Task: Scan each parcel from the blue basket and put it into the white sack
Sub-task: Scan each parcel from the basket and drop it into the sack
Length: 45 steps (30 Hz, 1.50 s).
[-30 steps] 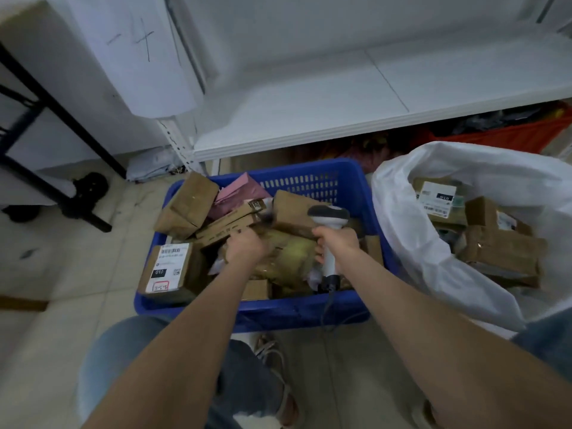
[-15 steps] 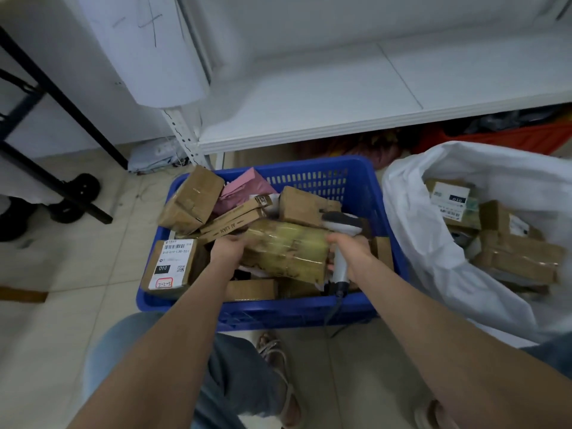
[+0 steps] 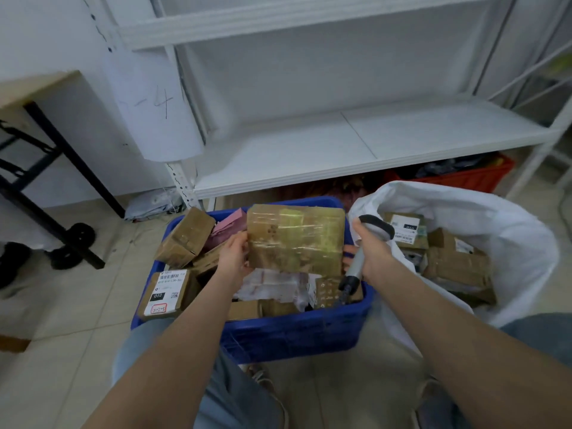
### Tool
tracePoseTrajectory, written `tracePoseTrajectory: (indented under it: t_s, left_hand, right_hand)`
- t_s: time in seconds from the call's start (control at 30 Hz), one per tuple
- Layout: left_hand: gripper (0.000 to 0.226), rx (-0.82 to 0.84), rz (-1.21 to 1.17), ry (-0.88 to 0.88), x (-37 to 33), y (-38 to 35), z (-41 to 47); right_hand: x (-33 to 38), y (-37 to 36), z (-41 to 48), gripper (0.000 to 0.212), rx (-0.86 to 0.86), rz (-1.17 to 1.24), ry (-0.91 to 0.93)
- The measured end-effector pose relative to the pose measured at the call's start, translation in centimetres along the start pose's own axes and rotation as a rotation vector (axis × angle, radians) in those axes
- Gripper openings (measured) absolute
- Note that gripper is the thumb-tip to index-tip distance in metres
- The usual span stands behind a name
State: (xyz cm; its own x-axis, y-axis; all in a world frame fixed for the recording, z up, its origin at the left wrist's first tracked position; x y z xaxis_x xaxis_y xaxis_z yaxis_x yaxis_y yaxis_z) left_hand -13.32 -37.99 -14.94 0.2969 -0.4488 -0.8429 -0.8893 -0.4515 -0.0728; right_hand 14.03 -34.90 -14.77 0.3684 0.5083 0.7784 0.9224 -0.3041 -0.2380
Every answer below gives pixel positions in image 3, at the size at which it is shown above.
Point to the person's left hand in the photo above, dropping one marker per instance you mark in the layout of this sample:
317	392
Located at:
232	263

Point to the person's right hand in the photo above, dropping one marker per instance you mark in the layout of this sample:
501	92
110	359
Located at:
377	261

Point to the grey handheld barcode scanner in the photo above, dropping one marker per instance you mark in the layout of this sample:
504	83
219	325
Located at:
356	268

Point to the pink mailer bag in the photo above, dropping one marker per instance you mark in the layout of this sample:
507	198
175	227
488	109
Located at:
228	227

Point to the brown box green printed tape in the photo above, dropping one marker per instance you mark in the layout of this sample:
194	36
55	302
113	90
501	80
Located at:
404	227

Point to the pile of parcels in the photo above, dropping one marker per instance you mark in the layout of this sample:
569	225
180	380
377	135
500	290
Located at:
185	238

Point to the brown box red-outlined sticker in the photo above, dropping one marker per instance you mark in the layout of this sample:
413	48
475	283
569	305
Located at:
163	292

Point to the brown box shiny tape wrap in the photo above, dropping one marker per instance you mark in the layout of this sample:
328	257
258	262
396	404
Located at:
451	241

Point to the blue plastic crate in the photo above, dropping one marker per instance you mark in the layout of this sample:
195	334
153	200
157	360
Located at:
290	335

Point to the white woven sack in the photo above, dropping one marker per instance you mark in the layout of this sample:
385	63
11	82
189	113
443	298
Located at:
514	245

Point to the person's left forearm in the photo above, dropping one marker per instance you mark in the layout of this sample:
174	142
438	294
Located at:
170	361

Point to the person's right forearm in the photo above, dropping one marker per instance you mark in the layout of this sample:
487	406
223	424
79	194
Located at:
469	352

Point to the grey plastic mailer bag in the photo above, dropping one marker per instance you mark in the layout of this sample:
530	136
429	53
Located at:
152	203

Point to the person's sandal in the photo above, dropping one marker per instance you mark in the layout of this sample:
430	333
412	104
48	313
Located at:
422	397
261	379

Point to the person's left leg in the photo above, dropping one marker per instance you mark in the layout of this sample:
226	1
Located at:
232	397

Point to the red plastic crate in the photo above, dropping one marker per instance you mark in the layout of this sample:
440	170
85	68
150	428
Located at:
469	180

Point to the white metal shelf rack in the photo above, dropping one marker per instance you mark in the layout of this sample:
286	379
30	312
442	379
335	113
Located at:
313	147
529	71

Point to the white paper sign sheet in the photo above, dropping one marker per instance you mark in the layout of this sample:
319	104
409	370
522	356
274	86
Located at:
156	129

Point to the yellow packet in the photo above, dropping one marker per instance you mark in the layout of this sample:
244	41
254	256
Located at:
497	161

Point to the wooden chair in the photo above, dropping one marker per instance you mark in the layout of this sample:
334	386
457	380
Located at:
13	344

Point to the yellow item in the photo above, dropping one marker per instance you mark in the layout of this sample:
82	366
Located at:
561	66

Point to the wooden folding table black legs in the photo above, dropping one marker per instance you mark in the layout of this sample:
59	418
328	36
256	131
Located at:
31	87

